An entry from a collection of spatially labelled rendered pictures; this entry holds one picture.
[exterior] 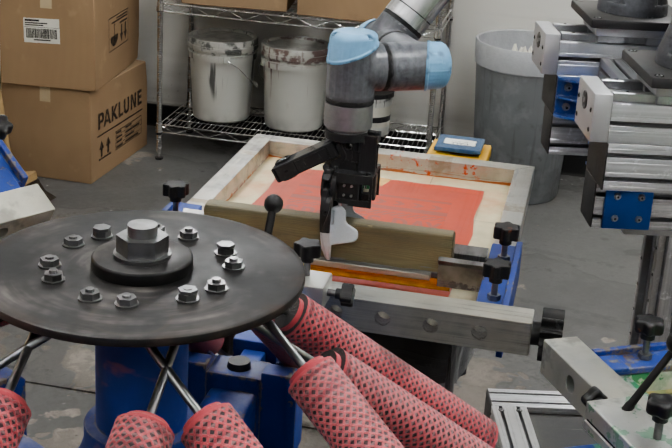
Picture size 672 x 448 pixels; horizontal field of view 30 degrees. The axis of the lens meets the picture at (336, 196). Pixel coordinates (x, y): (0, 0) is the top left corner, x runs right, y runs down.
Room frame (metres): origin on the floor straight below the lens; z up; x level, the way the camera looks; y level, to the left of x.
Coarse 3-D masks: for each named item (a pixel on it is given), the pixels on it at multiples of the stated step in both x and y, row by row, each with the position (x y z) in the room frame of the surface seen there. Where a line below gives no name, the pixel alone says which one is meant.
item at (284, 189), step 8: (296, 176) 2.37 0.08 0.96; (304, 176) 2.37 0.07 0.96; (312, 176) 2.37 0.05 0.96; (320, 176) 2.37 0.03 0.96; (272, 184) 2.31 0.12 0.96; (280, 184) 2.31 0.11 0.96; (288, 184) 2.31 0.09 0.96; (296, 184) 2.32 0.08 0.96; (312, 184) 2.32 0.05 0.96; (320, 184) 2.33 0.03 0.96; (272, 192) 2.26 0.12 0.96; (280, 192) 2.27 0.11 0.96; (288, 192) 2.27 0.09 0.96; (256, 200) 2.21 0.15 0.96; (264, 200) 2.22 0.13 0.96
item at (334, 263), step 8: (312, 264) 1.85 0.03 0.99; (320, 264) 1.84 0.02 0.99; (328, 264) 1.84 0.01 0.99; (336, 264) 1.84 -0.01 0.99; (344, 264) 1.84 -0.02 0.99; (352, 264) 1.83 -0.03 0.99; (360, 264) 1.84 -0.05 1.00; (368, 264) 1.84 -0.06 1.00; (376, 272) 1.83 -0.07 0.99; (384, 272) 1.82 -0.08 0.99; (392, 272) 1.82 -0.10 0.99; (400, 272) 1.82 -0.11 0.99; (408, 272) 1.82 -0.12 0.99; (416, 272) 1.82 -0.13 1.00; (424, 272) 1.82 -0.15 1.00
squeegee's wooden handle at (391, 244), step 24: (216, 216) 1.89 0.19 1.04; (240, 216) 1.88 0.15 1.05; (264, 216) 1.88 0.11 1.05; (288, 216) 1.87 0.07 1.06; (312, 216) 1.87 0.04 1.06; (288, 240) 1.87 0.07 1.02; (360, 240) 1.85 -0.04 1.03; (384, 240) 1.84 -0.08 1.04; (408, 240) 1.83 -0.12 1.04; (432, 240) 1.82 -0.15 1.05; (384, 264) 1.84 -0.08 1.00; (408, 264) 1.83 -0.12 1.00; (432, 264) 1.82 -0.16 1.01
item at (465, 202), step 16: (384, 192) 2.30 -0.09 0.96; (400, 192) 2.31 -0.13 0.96; (416, 192) 2.31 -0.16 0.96; (432, 192) 2.32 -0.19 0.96; (448, 192) 2.32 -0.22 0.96; (464, 192) 2.33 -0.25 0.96; (480, 192) 2.33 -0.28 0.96; (464, 208) 2.24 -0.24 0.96; (448, 224) 2.15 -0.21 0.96; (464, 224) 2.15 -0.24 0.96; (464, 240) 2.07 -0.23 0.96; (400, 288) 1.84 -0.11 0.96; (416, 288) 1.85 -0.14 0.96
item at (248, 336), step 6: (240, 336) 1.46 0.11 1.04; (246, 336) 1.46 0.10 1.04; (252, 336) 1.46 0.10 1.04; (234, 342) 1.46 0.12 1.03; (240, 342) 1.45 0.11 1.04; (246, 342) 1.45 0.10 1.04; (252, 342) 1.45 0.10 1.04; (258, 342) 1.45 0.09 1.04; (234, 348) 1.46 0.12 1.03; (240, 348) 1.45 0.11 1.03; (246, 348) 1.45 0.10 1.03; (252, 348) 1.45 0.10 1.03; (258, 348) 1.45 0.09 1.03; (264, 348) 1.45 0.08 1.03; (234, 354) 1.46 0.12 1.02; (240, 354) 1.45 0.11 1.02; (270, 354) 1.45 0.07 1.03; (270, 360) 1.45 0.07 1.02; (276, 360) 1.45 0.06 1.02
